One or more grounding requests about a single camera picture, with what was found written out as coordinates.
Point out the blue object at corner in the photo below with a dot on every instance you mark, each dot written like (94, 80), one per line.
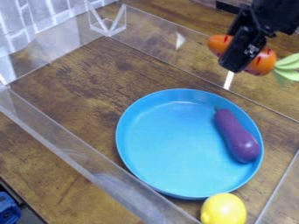
(9, 210)

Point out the yellow toy lemon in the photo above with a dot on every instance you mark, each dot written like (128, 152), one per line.
(223, 208)

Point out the clear acrylic enclosure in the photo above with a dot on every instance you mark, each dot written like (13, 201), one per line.
(67, 86)

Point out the white patterned curtain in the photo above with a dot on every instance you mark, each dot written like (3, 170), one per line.
(27, 17)

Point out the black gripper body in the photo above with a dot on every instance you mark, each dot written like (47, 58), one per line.
(271, 15)

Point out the blue plastic plate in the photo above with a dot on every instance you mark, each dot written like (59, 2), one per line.
(171, 146)

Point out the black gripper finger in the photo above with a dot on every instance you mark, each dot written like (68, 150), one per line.
(243, 49)

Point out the orange toy carrot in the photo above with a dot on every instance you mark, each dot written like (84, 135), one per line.
(266, 62)

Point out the purple toy eggplant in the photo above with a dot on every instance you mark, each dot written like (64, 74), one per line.
(243, 145)

